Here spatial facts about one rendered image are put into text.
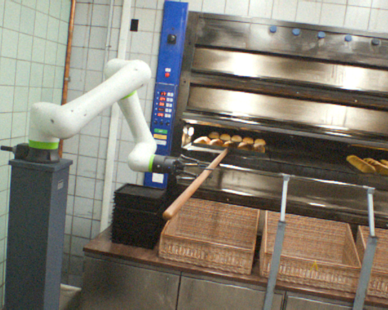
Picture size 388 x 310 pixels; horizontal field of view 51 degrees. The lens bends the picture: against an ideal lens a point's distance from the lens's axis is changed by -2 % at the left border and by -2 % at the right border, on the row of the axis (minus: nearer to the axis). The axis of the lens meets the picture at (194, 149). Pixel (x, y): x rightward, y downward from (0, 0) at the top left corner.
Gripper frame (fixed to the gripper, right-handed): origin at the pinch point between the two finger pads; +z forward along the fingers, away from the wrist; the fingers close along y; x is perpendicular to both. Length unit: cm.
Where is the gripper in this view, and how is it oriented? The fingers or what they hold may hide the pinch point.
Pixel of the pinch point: (205, 172)
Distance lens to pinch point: 202.5
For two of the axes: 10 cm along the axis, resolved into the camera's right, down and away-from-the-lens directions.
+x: -1.8, 1.1, -9.8
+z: 9.8, 1.5, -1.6
